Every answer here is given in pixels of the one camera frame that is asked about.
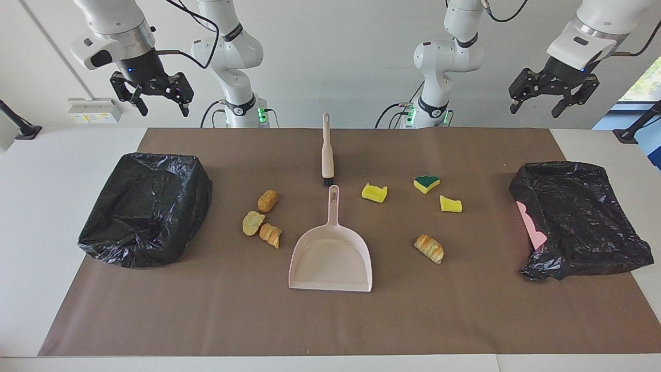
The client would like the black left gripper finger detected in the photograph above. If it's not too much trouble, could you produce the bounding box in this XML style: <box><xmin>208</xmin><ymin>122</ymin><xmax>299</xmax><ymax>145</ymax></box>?
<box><xmin>552</xmin><ymin>77</ymin><xmax>600</xmax><ymax>118</ymax></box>
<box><xmin>509</xmin><ymin>68</ymin><xmax>547</xmax><ymax>114</ymax></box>

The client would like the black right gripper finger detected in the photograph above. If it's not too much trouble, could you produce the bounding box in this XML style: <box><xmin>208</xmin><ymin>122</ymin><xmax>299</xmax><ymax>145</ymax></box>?
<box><xmin>110</xmin><ymin>72</ymin><xmax>149</xmax><ymax>117</ymax></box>
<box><xmin>168</xmin><ymin>72</ymin><xmax>195</xmax><ymax>117</ymax></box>

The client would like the yellow sponge with green pad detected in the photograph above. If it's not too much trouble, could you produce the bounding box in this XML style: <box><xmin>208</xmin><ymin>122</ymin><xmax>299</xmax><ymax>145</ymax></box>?
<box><xmin>414</xmin><ymin>176</ymin><xmax>441</xmax><ymax>195</ymax></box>

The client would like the pale yellowish bread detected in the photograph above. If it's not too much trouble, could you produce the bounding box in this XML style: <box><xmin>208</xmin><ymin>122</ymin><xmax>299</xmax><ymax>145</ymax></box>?
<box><xmin>242</xmin><ymin>211</ymin><xmax>266</xmax><ymax>237</ymax></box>

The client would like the beige handle black bristle brush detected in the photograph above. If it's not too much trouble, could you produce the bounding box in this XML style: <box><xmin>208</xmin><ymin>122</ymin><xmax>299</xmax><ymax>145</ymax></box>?
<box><xmin>321</xmin><ymin>113</ymin><xmax>335</xmax><ymax>188</ymax></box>

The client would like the striped croissant bread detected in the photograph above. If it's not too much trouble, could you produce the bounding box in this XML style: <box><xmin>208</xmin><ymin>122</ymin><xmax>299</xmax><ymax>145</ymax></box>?
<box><xmin>414</xmin><ymin>234</ymin><xmax>445</xmax><ymax>265</ymax></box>
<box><xmin>259</xmin><ymin>223</ymin><xmax>283</xmax><ymax>250</ymax></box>

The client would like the pale pink plastic dustpan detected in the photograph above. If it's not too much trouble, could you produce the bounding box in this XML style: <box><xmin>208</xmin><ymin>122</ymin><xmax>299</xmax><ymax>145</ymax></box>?
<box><xmin>288</xmin><ymin>185</ymin><xmax>373</xmax><ymax>293</ymax></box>

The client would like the black trash bag bin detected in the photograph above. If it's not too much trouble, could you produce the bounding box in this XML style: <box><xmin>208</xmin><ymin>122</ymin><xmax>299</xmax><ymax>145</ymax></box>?
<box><xmin>77</xmin><ymin>152</ymin><xmax>213</xmax><ymax>268</ymax></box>

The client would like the black trash bag over pink bin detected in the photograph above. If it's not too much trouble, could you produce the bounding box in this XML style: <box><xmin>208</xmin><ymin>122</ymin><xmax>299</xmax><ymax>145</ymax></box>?
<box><xmin>509</xmin><ymin>161</ymin><xmax>654</xmax><ymax>282</ymax></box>

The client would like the window with green view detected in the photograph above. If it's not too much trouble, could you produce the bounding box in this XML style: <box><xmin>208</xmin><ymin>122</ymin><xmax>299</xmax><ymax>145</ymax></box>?
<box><xmin>619</xmin><ymin>56</ymin><xmax>661</xmax><ymax>102</ymax></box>

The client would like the brown paper table mat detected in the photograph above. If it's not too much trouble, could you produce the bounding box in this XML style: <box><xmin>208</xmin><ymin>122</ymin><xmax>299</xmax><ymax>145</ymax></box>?
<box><xmin>39</xmin><ymin>128</ymin><xmax>661</xmax><ymax>357</ymax></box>

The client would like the black base cable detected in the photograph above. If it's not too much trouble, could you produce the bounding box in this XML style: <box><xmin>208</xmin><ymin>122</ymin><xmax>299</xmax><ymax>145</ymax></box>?
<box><xmin>374</xmin><ymin>83</ymin><xmax>425</xmax><ymax>129</ymax></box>
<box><xmin>200</xmin><ymin>101</ymin><xmax>228</xmax><ymax>128</ymax></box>

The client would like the white wall socket box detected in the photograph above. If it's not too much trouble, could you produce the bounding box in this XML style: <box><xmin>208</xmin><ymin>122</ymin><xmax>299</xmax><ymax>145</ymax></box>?
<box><xmin>68</xmin><ymin>98</ymin><xmax>123</xmax><ymax>125</ymax></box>

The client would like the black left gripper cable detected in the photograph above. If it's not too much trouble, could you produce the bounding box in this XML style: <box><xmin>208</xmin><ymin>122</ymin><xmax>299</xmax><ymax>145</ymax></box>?
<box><xmin>483</xmin><ymin>0</ymin><xmax>661</xmax><ymax>57</ymax></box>

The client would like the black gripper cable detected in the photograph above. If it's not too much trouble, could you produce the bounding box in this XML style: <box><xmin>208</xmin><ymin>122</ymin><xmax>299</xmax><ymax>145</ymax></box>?
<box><xmin>155</xmin><ymin>0</ymin><xmax>220</xmax><ymax>70</ymax></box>
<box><xmin>483</xmin><ymin>0</ymin><xmax>661</xmax><ymax>57</ymax></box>

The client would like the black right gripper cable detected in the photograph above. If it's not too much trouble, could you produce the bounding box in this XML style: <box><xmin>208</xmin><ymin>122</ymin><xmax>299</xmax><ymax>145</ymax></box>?
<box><xmin>155</xmin><ymin>0</ymin><xmax>220</xmax><ymax>70</ymax></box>

